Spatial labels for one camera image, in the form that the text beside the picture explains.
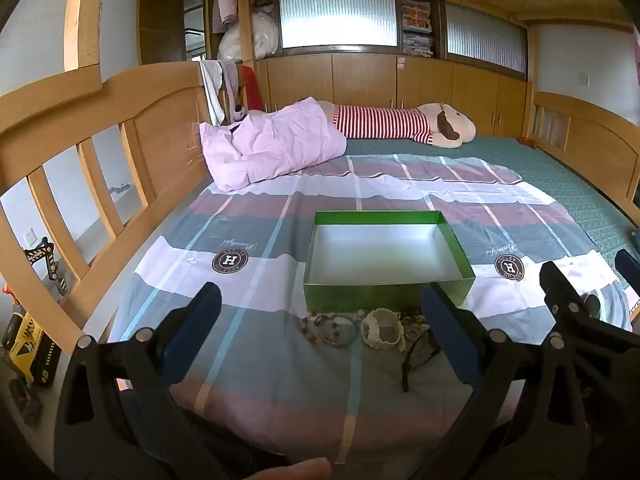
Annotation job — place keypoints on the ribbed glass window panel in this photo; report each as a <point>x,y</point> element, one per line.
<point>337,20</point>
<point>485,35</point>

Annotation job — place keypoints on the hanging pink garment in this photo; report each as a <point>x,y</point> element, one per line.
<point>225,2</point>

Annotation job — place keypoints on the wooden wall cabinets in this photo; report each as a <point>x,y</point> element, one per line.
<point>365,77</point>

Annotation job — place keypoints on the white wrist watch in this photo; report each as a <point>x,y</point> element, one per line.
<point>382,332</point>

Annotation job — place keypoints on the striped plush dog toy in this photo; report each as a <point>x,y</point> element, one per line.
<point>400,122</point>

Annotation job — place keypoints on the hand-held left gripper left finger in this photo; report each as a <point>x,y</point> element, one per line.
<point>197,322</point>

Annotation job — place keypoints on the person's left hand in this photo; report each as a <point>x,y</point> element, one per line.
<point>295,471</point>

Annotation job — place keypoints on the white plastic bags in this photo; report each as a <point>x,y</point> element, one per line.
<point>260,35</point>

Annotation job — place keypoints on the green bed mat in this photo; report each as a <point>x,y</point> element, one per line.
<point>560,165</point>

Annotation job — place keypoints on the thin silver bangle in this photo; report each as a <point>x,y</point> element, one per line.
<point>339,331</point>

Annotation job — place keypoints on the wooden headboard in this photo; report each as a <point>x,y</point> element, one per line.
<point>150,125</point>

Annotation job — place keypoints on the white wall switch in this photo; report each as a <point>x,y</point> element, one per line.
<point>582,79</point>

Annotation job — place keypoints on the black oval device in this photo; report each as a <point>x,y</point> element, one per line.
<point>593,305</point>

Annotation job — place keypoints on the wooden footboard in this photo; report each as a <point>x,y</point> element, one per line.
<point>590,140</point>

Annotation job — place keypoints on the white garment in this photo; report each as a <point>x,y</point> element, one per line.
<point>212,87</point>

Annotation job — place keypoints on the pink quilt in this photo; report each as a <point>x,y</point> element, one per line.
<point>272,142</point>

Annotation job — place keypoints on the red garment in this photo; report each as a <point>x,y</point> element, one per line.
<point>252,85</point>

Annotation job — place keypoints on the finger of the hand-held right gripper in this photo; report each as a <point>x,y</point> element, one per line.
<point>629,267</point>
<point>557,285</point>

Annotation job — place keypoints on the yellow toy excavator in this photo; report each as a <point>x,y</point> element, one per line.
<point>30,345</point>

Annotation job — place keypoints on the stack of folded clothes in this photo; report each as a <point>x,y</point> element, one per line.
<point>417,27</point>

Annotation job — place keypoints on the black eyeglasses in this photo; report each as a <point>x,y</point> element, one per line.
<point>417,357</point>

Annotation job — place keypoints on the plaid bed sheet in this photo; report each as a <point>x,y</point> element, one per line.
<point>260,360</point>

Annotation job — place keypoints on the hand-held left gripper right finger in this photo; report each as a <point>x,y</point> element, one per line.
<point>447,330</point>

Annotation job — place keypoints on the white wall socket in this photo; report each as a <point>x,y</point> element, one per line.
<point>31,235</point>

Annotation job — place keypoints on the green cardboard box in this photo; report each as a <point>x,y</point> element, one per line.
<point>385,260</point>

